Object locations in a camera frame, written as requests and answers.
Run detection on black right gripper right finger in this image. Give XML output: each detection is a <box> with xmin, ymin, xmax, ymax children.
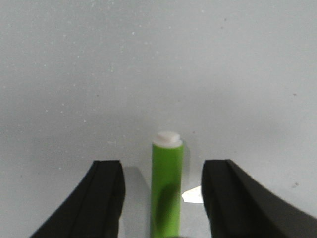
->
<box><xmin>201</xmin><ymin>159</ymin><xmax>317</xmax><ymax>238</ymax></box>

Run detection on green marker pen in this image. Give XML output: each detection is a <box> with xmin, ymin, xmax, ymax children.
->
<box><xmin>150</xmin><ymin>131</ymin><xmax>184</xmax><ymax>238</ymax></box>

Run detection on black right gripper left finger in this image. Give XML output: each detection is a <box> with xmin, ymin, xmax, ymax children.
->
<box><xmin>32</xmin><ymin>160</ymin><xmax>124</xmax><ymax>238</ymax></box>

